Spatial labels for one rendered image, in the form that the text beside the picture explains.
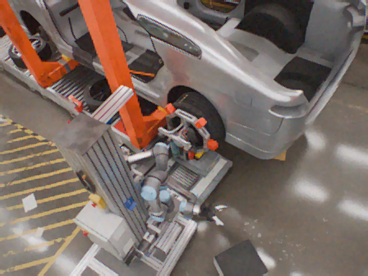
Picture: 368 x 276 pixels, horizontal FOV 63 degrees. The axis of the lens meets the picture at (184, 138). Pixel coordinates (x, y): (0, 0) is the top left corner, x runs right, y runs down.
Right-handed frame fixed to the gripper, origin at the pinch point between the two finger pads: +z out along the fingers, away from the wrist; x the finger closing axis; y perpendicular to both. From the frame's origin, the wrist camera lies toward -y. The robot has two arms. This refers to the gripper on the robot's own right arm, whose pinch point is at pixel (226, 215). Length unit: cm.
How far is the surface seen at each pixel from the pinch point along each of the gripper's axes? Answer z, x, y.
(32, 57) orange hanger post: -294, -165, 2
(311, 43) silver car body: 57, -261, -11
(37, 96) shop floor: -356, -200, 103
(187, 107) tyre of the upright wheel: -60, -106, -7
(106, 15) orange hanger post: -115, -81, -104
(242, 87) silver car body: -7, -93, -49
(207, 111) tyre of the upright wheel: -40, -108, -4
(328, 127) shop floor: 105, -229, 92
